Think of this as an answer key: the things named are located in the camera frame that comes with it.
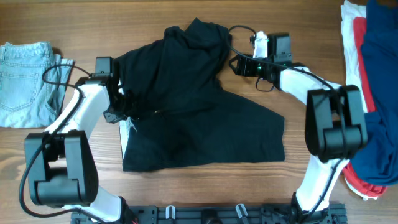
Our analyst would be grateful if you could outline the black shorts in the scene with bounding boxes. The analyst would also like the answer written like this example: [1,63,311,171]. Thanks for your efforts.
[117,19,285,172]

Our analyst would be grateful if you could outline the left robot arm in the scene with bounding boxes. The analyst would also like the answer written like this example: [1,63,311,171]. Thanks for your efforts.
[19,57,139,223]

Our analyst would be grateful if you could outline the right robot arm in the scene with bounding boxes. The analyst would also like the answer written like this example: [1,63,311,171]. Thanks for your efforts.
[233,31,368,220]

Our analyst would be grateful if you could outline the folded light blue jeans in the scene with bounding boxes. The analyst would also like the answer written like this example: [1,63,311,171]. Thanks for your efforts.
[1,42,74,128]

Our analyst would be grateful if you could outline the white garment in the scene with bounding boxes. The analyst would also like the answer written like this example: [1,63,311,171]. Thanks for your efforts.
[341,0,380,200]

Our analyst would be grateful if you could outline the red garment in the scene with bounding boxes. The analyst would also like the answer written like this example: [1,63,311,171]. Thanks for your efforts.
[350,17,387,197]

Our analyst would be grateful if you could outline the navy blue garment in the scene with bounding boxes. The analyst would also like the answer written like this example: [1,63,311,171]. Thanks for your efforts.
[351,1,397,186]

